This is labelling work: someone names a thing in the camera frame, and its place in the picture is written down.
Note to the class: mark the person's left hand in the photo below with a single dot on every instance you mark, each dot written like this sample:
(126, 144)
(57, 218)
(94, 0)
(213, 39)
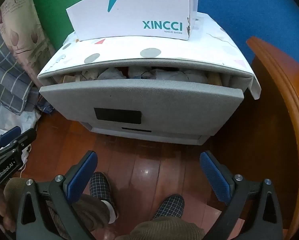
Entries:
(3, 212)

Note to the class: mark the grey fronted wooden drawer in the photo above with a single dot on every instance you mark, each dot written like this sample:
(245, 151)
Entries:
(144, 97)

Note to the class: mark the grey plaid quilt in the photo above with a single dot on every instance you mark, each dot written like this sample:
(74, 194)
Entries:
(4, 80)

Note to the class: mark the white shoe box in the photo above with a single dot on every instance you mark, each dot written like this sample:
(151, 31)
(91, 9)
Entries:
(129, 12)

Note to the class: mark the plaid slipper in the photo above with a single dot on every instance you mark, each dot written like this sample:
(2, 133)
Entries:
(100, 185)
(170, 206)

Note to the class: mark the shallow grey drawer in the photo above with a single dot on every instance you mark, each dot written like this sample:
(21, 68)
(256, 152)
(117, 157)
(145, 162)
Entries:
(164, 136)

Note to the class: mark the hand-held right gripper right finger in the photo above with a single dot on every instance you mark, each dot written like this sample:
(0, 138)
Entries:
(215, 177)

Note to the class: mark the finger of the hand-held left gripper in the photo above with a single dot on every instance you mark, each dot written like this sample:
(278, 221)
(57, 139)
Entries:
(10, 133)
(27, 135)

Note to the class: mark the orange brown wooden furniture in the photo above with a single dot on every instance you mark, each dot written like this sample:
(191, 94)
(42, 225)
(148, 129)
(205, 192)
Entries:
(272, 62)

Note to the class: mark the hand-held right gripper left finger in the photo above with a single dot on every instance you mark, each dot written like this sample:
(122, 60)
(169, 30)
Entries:
(82, 177)

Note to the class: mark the white plastic bag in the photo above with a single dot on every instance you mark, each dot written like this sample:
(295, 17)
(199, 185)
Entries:
(14, 122)

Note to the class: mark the grey nightstand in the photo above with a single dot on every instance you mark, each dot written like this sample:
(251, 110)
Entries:
(149, 62)

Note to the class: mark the white underwear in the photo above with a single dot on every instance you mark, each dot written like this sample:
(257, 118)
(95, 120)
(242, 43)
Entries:
(109, 73)
(169, 75)

